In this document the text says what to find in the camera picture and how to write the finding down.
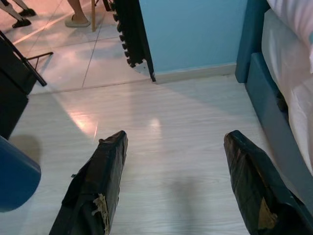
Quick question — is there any blue round container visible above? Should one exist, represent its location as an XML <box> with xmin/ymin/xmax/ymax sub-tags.
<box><xmin>0</xmin><ymin>135</ymin><xmax>42</xmax><ymax>213</ymax></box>

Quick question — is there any black metal stand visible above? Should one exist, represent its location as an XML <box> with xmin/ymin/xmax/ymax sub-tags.
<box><xmin>0</xmin><ymin>30</ymin><xmax>54</xmax><ymax>87</ymax></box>

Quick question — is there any black interlocking foam mat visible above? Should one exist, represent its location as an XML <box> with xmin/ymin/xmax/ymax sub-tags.
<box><xmin>102</xmin><ymin>0</ymin><xmax>157</xmax><ymax>83</ymax></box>

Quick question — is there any black shoe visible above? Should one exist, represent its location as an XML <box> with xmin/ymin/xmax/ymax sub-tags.
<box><xmin>19</xmin><ymin>7</ymin><xmax>37</xmax><ymax>18</ymax></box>
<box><xmin>12</xmin><ymin>17</ymin><xmax>32</xmax><ymax>28</ymax></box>

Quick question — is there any mattress with cream sheet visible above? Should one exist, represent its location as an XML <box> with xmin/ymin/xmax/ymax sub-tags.
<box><xmin>261</xmin><ymin>8</ymin><xmax>313</xmax><ymax>173</ymax></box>

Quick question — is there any person's bare lower leg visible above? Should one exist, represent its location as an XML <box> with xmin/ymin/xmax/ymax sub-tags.
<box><xmin>67</xmin><ymin>0</ymin><xmax>87</xmax><ymax>21</ymax></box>

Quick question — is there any beige slipper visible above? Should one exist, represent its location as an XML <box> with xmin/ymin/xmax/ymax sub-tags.
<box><xmin>65</xmin><ymin>14</ymin><xmax>91</xmax><ymax>28</ymax></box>

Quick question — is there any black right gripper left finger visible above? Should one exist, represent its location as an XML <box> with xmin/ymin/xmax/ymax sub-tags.
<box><xmin>48</xmin><ymin>130</ymin><xmax>129</xmax><ymax>235</ymax></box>

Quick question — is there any cream cartoon print blanket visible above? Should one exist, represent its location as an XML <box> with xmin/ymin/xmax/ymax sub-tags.
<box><xmin>266</xmin><ymin>0</ymin><xmax>313</xmax><ymax>47</ymax></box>

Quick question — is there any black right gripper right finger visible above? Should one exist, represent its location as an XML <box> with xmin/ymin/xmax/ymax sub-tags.
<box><xmin>224</xmin><ymin>130</ymin><xmax>313</xmax><ymax>235</ymax></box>

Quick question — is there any wooden chair leg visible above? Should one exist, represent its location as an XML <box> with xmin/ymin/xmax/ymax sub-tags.
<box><xmin>90</xmin><ymin>0</ymin><xmax>97</xmax><ymax>32</ymax></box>

